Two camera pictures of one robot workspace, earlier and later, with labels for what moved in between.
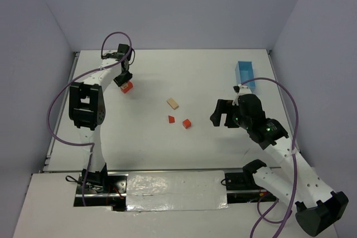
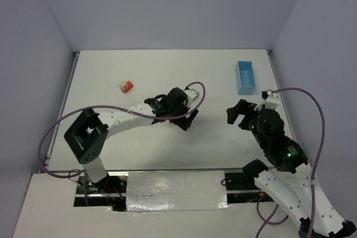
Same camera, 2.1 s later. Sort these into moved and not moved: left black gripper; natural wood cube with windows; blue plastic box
Moved: left black gripper
Not moved: natural wood cube with windows; blue plastic box
